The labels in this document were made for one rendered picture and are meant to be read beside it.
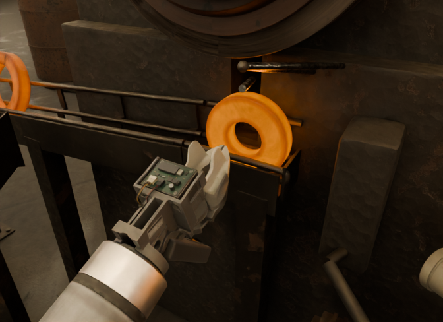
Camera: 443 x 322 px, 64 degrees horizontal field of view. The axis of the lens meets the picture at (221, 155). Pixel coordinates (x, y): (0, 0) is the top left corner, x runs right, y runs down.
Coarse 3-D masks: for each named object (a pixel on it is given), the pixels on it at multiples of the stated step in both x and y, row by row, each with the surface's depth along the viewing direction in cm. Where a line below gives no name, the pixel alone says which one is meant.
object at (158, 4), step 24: (168, 0) 51; (192, 0) 48; (216, 0) 46; (240, 0) 45; (264, 0) 44; (288, 0) 44; (312, 0) 44; (192, 24) 52; (216, 24) 50; (240, 24) 48; (264, 24) 47
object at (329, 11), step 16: (144, 0) 56; (320, 0) 44; (336, 0) 43; (352, 0) 42; (144, 16) 58; (160, 16) 56; (304, 16) 45; (320, 16) 44; (336, 16) 43; (176, 32) 56; (192, 32) 54; (256, 32) 49; (272, 32) 48; (288, 32) 47; (304, 32) 46; (192, 48) 56; (208, 48) 54; (224, 48) 53; (240, 48) 52; (256, 48) 50; (272, 48) 49
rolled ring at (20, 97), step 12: (0, 60) 96; (12, 60) 94; (0, 72) 102; (12, 72) 94; (24, 72) 95; (24, 84) 95; (0, 96) 103; (12, 96) 96; (24, 96) 95; (12, 108) 96; (24, 108) 98
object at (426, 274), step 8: (432, 256) 45; (440, 256) 44; (424, 264) 45; (432, 264) 44; (440, 264) 44; (424, 272) 45; (432, 272) 44; (440, 272) 43; (424, 280) 45; (432, 280) 44; (440, 280) 43; (432, 288) 45; (440, 288) 43
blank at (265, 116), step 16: (240, 96) 58; (256, 96) 58; (224, 112) 61; (240, 112) 59; (256, 112) 58; (272, 112) 57; (208, 128) 64; (224, 128) 62; (256, 128) 59; (272, 128) 58; (288, 128) 59; (208, 144) 66; (224, 144) 64; (240, 144) 66; (272, 144) 59; (288, 144) 59; (272, 160) 61
